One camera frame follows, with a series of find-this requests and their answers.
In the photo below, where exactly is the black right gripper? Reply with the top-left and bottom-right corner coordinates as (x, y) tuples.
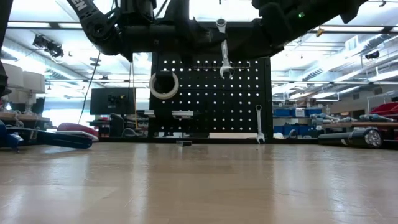
(251, 0), (312, 60)

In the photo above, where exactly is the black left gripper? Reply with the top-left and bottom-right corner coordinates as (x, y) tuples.
(119, 0), (228, 62)

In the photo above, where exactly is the silver combination wrench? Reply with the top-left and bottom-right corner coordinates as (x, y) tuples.
(254, 104), (266, 144)
(215, 18), (234, 79)

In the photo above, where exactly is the white tape roll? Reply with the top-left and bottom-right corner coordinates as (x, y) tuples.
(149, 70), (180, 100)

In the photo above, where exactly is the black pegboard tool cart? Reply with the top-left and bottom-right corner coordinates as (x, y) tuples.
(148, 21), (275, 141)

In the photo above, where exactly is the blue bin shelf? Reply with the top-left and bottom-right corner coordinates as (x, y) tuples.
(273, 107), (323, 136)

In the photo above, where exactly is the black monitor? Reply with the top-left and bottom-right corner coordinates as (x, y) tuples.
(90, 87), (136, 116)

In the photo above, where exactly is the black flashlight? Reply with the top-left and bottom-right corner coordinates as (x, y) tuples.
(317, 127), (384, 149)

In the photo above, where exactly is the red plastic tool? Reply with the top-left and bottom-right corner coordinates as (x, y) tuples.
(57, 122), (100, 139)

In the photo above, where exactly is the black ceiling fixture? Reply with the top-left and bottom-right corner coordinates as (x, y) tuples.
(32, 34), (65, 59)

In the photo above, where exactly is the white lamp shade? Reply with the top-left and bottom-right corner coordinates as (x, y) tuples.
(23, 71), (46, 94)
(1, 63), (24, 90)

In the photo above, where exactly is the black aluminium table frame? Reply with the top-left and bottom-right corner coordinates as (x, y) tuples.
(93, 135), (398, 150)

